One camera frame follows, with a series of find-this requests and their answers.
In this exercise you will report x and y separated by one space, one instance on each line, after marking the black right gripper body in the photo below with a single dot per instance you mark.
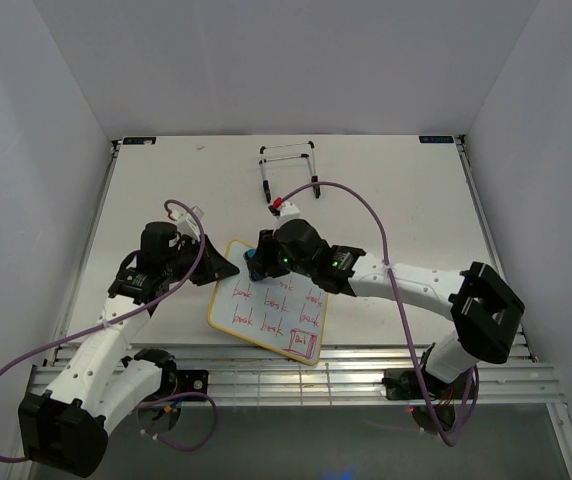
275 262

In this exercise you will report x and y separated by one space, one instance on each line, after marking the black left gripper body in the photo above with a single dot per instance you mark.
176 266

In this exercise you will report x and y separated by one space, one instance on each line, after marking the blue bone-shaped whiteboard eraser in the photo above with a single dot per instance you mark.
254 266

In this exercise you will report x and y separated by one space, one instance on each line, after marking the yellow-framed whiteboard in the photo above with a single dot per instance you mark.
284 315

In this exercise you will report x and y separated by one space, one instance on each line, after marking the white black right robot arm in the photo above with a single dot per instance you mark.
484 309

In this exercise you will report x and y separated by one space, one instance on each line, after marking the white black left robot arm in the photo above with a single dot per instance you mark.
68 426

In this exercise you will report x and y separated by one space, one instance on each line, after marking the black metal whiteboard stand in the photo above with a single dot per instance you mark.
274 159

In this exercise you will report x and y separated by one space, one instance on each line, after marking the blue label sticker left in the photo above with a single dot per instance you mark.
144 141

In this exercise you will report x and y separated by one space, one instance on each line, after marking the blue label sticker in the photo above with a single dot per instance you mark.
144 141
436 139

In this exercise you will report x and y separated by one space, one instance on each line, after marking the blue label sticker right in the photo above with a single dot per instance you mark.
436 139

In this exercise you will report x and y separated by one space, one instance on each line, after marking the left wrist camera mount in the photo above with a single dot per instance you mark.
185 223

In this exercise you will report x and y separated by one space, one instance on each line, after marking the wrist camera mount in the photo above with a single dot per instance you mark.
284 210
185 223

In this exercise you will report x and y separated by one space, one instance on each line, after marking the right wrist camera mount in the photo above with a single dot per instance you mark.
284 210

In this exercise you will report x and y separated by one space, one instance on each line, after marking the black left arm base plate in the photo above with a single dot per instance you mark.
189 385

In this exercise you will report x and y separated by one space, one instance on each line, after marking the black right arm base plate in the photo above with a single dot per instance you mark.
402 384

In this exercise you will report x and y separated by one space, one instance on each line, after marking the aluminium table edge rail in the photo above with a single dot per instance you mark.
248 376

